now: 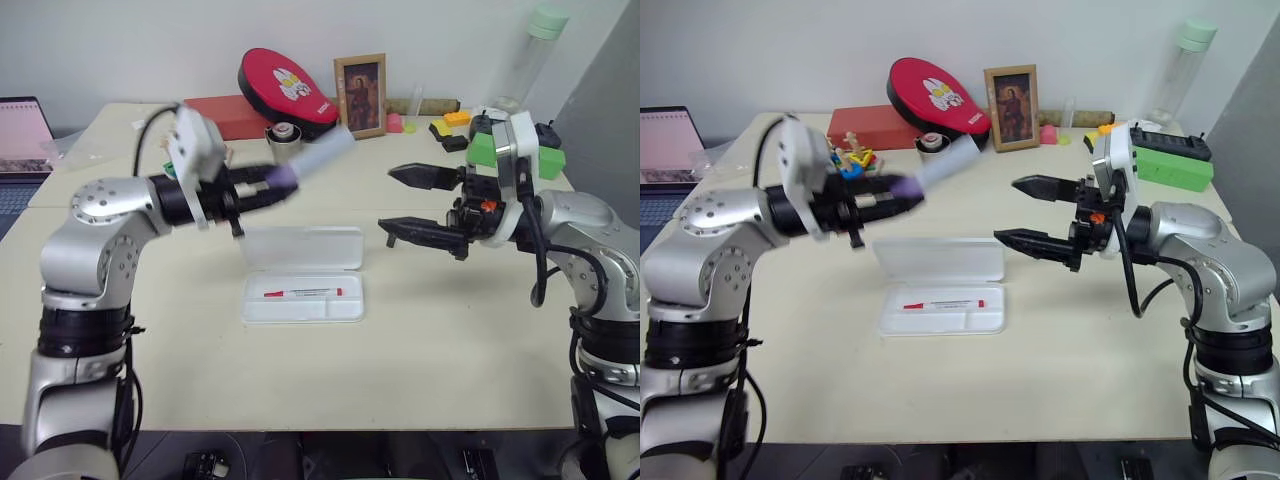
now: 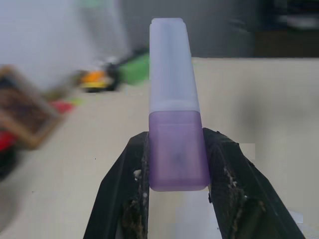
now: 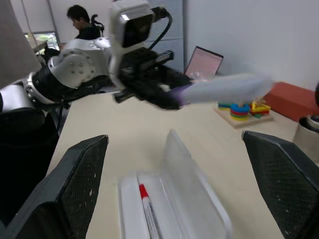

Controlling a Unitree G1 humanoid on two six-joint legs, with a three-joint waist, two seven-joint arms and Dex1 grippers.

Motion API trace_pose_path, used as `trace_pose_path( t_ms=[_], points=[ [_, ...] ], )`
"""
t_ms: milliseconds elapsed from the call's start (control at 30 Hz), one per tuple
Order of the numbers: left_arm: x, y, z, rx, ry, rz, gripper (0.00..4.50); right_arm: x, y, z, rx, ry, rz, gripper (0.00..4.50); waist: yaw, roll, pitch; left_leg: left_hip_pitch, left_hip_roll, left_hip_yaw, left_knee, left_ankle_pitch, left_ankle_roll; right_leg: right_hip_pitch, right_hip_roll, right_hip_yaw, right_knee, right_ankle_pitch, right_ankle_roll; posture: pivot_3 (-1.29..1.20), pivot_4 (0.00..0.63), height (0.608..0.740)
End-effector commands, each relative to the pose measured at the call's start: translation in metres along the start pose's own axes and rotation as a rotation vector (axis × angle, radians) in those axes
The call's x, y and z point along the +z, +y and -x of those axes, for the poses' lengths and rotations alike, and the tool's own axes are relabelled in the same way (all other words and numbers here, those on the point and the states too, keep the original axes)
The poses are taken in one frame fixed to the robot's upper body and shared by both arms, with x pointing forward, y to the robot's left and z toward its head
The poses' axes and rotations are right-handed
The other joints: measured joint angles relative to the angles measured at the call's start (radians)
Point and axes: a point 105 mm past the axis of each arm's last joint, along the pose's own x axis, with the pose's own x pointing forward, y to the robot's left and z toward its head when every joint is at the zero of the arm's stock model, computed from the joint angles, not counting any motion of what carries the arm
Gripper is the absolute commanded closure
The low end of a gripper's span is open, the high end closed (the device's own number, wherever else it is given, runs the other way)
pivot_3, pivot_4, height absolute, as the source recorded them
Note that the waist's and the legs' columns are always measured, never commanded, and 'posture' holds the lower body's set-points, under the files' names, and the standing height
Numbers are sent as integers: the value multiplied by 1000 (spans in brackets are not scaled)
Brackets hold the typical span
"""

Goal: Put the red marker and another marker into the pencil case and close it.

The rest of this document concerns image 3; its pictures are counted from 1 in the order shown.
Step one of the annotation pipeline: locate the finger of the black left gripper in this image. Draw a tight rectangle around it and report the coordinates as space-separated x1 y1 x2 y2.
159 66 193 88
139 91 180 111

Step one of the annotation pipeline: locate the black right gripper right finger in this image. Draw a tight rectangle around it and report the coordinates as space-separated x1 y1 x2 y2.
241 130 319 239

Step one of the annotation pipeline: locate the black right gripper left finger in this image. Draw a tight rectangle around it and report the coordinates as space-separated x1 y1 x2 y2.
0 134 110 239

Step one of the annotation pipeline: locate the white marker with purple cap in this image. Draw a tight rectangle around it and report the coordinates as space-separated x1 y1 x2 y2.
171 72 273 106

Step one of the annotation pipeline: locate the white marker with red cap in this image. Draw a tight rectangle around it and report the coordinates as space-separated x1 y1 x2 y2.
138 183 164 239

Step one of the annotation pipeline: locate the clear plastic pencil case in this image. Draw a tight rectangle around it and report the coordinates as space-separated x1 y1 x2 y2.
117 128 232 239

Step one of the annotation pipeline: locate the open laptop with pink screen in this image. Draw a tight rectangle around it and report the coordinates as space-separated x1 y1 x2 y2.
183 46 224 82

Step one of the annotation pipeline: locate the white cup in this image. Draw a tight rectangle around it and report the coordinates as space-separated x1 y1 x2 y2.
293 115 319 168

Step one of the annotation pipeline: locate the grey pegboard partition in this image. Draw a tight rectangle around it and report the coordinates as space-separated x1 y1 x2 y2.
148 0 185 72

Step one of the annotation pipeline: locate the black bulky object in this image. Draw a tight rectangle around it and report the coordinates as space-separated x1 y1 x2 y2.
0 107 61 226

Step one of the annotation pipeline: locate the black chair headrest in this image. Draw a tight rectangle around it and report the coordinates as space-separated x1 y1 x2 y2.
90 14 106 31

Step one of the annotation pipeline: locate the person with black hair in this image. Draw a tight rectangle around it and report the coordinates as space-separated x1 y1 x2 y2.
58 4 103 50

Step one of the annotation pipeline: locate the red box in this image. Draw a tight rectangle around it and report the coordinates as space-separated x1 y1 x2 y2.
263 81 319 122

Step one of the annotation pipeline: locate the grey panel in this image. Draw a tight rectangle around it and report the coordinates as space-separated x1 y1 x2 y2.
0 0 42 88

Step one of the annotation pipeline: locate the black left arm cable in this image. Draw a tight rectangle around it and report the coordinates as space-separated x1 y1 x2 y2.
148 6 173 49

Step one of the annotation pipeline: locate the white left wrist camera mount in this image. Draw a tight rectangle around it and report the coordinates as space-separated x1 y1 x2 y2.
109 0 154 87

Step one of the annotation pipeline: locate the wooden colourful ring stacking toy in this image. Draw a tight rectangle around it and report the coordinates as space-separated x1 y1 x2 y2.
213 97 274 129

